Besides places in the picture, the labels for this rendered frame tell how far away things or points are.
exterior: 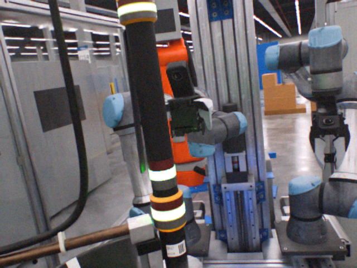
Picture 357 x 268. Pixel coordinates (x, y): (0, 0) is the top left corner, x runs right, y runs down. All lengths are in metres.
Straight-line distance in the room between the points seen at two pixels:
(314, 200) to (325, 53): 0.57
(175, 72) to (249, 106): 0.67
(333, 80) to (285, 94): 8.82
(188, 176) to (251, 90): 3.26
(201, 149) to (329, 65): 0.38
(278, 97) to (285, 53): 8.71
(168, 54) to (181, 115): 3.76
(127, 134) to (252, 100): 0.53
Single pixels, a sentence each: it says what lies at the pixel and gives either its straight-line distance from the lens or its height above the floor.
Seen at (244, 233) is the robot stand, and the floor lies 1.01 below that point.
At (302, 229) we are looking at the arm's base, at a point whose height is 1.09.
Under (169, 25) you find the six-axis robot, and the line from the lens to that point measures 4.32.
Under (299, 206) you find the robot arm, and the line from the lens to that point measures 1.22.
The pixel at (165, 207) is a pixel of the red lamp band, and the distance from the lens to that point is 0.38.
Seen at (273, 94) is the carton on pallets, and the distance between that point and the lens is 9.66.
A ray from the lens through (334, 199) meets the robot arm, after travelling 1.18.
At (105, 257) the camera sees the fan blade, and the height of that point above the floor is 1.43.
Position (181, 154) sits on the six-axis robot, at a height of 0.54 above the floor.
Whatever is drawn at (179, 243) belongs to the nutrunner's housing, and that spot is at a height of 1.51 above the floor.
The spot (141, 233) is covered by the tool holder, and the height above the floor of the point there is 1.54.
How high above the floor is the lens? 1.73
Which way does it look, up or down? 12 degrees down
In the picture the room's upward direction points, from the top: 8 degrees counter-clockwise
